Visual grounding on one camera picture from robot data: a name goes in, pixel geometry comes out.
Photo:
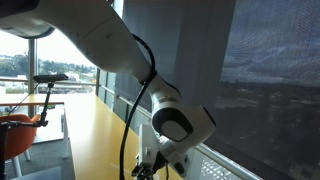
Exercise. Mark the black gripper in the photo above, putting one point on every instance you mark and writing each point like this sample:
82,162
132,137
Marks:
156,164

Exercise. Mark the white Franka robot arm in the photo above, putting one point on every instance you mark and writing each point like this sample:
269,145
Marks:
173,123

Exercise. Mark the grey metal handrail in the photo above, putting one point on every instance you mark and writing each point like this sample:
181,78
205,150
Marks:
226,160

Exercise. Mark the dark mesh roller blind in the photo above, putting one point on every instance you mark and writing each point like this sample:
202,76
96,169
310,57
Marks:
266,83

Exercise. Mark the orange chair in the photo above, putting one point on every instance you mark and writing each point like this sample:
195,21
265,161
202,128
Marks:
20,136

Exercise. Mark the grey window mullion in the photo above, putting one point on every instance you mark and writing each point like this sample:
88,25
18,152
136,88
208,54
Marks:
32,63

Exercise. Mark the black camera stand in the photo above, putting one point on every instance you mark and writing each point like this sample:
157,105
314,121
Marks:
45,106

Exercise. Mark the black stereo camera bar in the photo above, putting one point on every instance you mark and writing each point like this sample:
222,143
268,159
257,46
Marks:
50,78

